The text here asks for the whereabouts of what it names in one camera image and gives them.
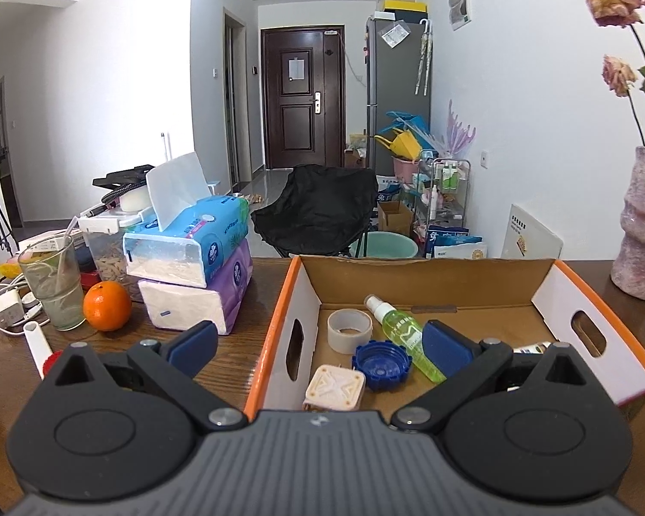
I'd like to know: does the green spray bottle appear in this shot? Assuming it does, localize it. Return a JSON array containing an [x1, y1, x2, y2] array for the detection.
[[365, 295, 446, 384]]

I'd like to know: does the white spray bottle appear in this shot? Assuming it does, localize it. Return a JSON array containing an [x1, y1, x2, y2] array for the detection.
[[514, 341, 551, 355]]

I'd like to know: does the blue gear lid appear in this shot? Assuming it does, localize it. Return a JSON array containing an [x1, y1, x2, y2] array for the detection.
[[352, 340, 412, 393]]

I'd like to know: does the white tape roll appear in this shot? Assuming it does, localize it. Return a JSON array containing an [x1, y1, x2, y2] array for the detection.
[[327, 309, 374, 355]]

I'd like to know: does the beige cube adapter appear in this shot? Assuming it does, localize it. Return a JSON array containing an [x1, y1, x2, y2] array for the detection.
[[303, 365, 366, 411]]

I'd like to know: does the pink textured vase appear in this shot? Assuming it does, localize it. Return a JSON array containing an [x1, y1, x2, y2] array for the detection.
[[611, 147, 645, 301]]

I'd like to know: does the purple tissue pack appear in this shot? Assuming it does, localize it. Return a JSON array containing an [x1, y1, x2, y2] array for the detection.
[[138, 240, 254, 335]]

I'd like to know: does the orange fruit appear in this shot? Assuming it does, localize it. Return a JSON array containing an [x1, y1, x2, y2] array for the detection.
[[82, 281, 132, 332]]

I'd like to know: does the red cardboard box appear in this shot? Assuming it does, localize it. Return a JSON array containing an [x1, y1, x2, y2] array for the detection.
[[244, 256, 645, 417]]

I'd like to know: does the white red jar opener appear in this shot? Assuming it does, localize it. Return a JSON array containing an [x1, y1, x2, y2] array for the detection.
[[23, 322, 62, 380]]

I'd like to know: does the blue tissue pack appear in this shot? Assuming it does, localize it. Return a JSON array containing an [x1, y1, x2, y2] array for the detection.
[[123, 153, 250, 288]]

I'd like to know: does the clear food container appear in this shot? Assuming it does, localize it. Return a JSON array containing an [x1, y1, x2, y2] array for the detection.
[[78, 209, 150, 303]]

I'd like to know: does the glass cup with straw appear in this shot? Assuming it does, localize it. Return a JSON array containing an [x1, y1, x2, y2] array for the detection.
[[17, 235, 85, 332]]

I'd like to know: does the black folding chair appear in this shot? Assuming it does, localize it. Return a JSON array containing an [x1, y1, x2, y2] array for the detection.
[[252, 164, 378, 258]]

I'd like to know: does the grey refrigerator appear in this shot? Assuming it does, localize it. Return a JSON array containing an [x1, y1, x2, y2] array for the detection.
[[365, 18, 431, 176]]

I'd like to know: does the dark brown door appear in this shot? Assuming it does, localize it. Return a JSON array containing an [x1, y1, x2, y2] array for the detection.
[[261, 25, 346, 169]]

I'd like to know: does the yellow box on fridge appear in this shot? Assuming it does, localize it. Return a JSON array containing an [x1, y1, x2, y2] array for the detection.
[[383, 0, 427, 13]]

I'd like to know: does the white charger with cable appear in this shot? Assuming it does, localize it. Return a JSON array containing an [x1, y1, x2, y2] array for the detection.
[[0, 275, 43, 337]]

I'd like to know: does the metal wire rack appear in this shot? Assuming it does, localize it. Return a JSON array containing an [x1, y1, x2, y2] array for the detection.
[[411, 157, 470, 239]]

